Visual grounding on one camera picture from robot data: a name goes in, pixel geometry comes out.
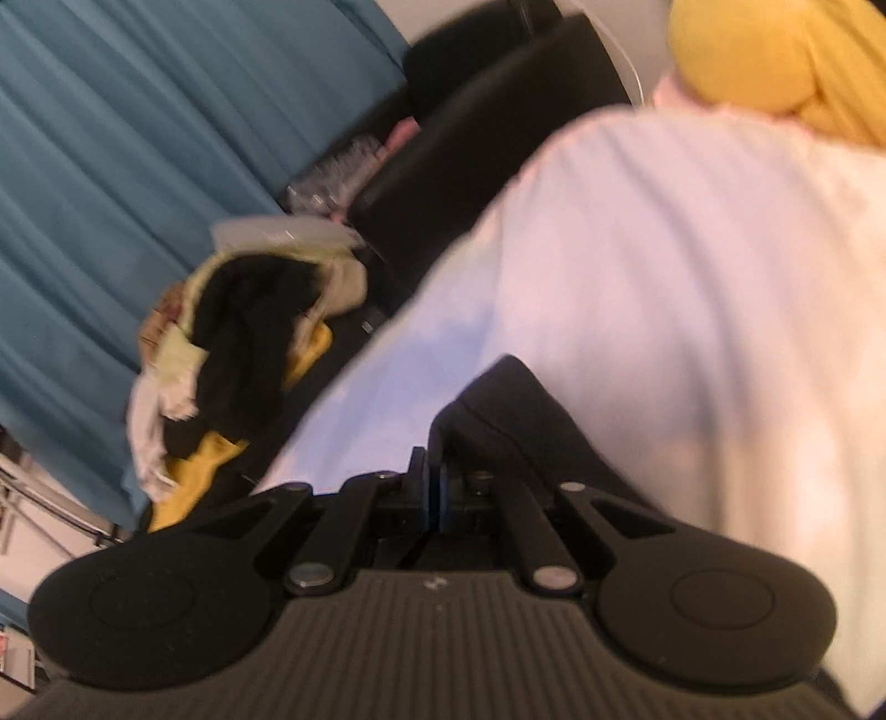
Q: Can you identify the dark navy garment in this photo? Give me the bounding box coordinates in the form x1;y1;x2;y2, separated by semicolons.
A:
428;356;649;507

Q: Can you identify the pile of mixed clothes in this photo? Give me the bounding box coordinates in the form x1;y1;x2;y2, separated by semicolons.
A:
128;216;369;531

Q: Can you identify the pastel pink white bed cover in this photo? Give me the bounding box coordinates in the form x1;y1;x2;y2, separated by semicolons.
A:
264;108;884;712

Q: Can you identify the clear crumpled plastic bag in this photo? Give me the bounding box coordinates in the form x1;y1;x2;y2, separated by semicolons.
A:
284;135;388;218

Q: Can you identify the black leather armchair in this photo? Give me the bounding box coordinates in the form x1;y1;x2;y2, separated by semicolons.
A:
212;2;629;500

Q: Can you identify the teal curtain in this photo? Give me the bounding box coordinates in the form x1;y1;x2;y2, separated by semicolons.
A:
2;2;407;527

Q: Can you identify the yellow plush toy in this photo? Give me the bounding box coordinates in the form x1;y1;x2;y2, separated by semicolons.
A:
667;0;884;148

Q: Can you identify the white charging cable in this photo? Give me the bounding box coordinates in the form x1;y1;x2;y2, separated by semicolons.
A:
552;0;649;105

